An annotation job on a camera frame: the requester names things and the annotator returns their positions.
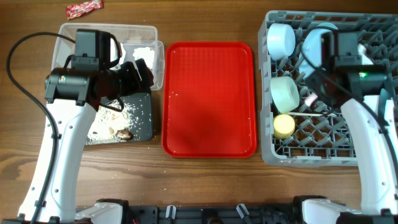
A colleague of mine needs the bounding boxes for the white plastic spoon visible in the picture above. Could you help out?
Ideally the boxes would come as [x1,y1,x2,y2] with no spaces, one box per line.
[304,93,318,108]

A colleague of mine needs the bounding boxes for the white plastic fork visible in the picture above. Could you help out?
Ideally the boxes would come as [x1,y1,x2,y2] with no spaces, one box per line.
[287,112,337,117]

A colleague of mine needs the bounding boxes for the white napkin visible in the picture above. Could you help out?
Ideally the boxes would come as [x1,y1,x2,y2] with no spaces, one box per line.
[110,40,126,64]
[133,47,155,69]

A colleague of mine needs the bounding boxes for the light blue plate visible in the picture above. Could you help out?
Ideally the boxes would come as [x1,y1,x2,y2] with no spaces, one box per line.
[298,29,331,80]

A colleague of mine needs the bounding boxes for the green bowl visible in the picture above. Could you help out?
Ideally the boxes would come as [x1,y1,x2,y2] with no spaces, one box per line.
[270,77,300,114]

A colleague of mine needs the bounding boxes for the rice and food scraps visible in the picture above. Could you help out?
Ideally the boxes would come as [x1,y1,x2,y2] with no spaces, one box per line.
[86,99,150,144]

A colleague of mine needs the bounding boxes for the yellow plastic cup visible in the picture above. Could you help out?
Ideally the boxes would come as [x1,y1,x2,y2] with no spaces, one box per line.
[273,114,295,139]

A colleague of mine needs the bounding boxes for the light blue bowl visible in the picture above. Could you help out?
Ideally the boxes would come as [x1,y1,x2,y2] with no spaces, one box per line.
[267,24,295,61]

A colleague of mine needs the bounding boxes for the red snack wrapper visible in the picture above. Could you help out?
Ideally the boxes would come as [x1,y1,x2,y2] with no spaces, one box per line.
[66,0,103,20]

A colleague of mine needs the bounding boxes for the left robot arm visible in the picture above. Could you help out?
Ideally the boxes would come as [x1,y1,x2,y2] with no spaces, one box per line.
[16,29,154,223]

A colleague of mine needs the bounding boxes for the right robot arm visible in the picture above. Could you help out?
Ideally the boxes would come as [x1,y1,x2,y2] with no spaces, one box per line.
[299,26,397,223]

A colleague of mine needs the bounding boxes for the grey dishwasher rack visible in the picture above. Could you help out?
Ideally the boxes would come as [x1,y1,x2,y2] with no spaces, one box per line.
[257,11,397,167]

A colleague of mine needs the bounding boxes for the black tray bin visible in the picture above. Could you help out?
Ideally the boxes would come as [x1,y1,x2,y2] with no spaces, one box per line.
[83,88,154,146]

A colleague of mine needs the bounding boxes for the clear plastic bin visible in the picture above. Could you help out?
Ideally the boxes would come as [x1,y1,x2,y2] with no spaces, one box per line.
[58,23,165,91]

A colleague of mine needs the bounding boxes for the red serving tray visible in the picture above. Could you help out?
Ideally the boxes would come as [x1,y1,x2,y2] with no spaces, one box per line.
[162,42,257,159]

